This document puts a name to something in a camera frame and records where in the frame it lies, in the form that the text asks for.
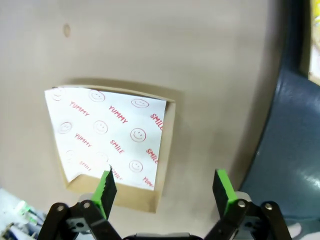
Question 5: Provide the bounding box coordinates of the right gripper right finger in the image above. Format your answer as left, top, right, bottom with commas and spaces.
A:
204, 168, 294, 240

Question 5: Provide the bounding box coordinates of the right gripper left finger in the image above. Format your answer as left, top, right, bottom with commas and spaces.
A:
37, 164, 124, 240

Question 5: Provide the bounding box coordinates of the brown cardboard donut box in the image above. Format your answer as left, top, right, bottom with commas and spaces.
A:
51, 77, 184, 215

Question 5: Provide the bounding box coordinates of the white red-printed paper liner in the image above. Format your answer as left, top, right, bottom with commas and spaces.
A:
44, 86, 168, 192
309, 42, 320, 79

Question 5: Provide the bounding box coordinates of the yellow sprinkled donut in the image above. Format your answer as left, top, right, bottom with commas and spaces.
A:
311, 0, 320, 44

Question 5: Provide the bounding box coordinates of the large black serving tray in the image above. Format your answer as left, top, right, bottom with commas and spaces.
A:
238, 0, 320, 227

